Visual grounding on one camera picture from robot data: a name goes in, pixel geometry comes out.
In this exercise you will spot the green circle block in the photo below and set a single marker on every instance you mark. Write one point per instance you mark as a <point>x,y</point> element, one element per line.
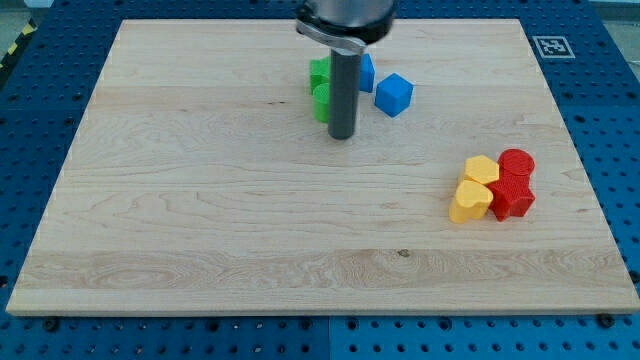
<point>321,97</point>

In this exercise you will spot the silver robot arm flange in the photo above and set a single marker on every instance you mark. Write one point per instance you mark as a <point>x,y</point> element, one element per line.
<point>345,26</point>

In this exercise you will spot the green star block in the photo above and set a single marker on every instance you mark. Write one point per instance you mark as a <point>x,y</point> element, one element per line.
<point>319,72</point>

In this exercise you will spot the red star block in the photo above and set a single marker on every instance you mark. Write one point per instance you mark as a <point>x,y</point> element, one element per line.
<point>512,196</point>

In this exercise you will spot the red circle block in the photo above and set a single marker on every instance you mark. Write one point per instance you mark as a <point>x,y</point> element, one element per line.
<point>517,162</point>

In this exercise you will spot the blue cube block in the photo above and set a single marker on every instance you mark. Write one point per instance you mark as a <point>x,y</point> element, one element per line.
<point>393,94</point>

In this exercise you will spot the wooden board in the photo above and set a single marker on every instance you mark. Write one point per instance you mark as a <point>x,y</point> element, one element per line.
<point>199,183</point>

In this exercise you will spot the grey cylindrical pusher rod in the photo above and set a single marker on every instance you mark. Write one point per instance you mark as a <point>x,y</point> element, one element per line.
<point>343,93</point>

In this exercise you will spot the blue block behind rod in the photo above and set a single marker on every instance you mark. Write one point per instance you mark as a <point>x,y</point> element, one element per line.
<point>367,74</point>

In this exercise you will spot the yellow heart block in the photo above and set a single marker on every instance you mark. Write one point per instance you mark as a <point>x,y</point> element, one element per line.
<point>471,201</point>

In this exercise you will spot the yellow hexagon block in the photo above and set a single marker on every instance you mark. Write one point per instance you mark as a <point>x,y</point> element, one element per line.
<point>480,169</point>

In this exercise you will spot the white fiducial marker tag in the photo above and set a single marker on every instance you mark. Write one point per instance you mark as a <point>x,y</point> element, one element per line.
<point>553,47</point>

